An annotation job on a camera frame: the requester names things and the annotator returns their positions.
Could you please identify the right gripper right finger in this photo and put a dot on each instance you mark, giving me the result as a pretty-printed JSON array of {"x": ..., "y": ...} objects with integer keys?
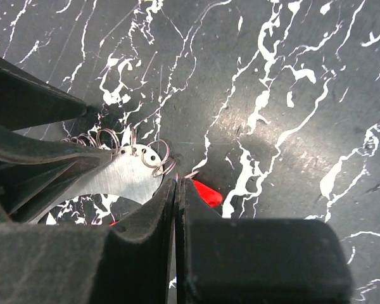
[{"x": 268, "y": 260}]

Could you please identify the red key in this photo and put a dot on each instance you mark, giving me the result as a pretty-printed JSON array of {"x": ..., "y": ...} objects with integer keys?
[{"x": 209, "y": 193}]

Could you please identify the steel key holder red handle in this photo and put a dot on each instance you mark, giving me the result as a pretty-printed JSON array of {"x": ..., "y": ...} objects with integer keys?
[{"x": 135, "y": 171}]

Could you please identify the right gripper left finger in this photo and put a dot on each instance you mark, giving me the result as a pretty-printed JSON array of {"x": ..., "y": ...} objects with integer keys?
[{"x": 128, "y": 262}]

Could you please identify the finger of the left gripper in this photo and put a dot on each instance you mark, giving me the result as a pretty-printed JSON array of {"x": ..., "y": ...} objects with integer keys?
[
  {"x": 26, "y": 101},
  {"x": 34, "y": 173}
]

